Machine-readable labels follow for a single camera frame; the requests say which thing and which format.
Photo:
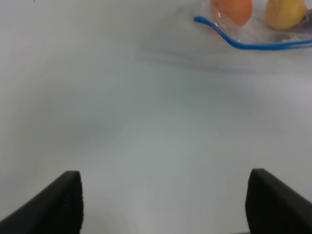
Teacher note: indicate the yellow pear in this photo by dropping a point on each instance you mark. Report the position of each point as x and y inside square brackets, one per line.
[283, 15]

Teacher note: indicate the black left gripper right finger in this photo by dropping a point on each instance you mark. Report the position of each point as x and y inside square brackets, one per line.
[272, 207]

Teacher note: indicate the clear zip bag blue seal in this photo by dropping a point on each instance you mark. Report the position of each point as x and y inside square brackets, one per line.
[256, 34]

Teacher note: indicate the orange fruit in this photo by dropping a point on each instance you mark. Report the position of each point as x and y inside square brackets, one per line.
[237, 11]

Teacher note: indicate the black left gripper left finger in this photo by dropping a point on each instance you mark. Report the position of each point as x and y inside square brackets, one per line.
[57, 209]

